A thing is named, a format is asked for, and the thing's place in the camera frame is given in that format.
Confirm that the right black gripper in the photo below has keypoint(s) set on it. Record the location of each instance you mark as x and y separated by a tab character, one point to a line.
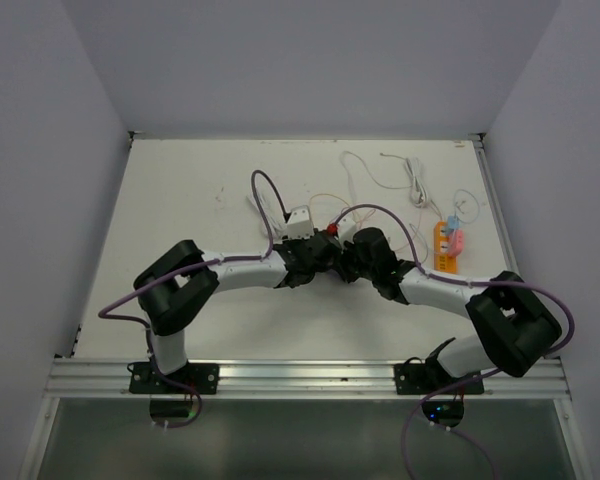
348	247

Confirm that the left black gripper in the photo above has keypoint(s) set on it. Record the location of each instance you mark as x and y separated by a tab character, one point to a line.
294	243

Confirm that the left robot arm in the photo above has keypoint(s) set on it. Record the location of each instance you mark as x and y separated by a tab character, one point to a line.
175	287

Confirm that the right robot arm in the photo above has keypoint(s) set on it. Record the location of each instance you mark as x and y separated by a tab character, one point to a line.
512	327

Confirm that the pink plug on orange strip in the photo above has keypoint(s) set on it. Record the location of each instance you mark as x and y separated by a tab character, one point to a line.
456	243

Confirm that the blue plug on orange strip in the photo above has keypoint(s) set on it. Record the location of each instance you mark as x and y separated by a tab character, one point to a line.
452	225

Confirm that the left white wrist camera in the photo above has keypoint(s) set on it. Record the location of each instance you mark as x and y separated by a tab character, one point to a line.
298	223

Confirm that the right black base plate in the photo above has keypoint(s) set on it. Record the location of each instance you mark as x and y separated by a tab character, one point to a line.
415	376

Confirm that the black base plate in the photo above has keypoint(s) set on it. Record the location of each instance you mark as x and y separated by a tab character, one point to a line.
202	377
415	376

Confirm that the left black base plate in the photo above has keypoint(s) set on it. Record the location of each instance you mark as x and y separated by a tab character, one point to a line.
202	377

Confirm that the aluminium mounting rail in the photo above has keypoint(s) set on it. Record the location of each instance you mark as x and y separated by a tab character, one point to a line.
92	378

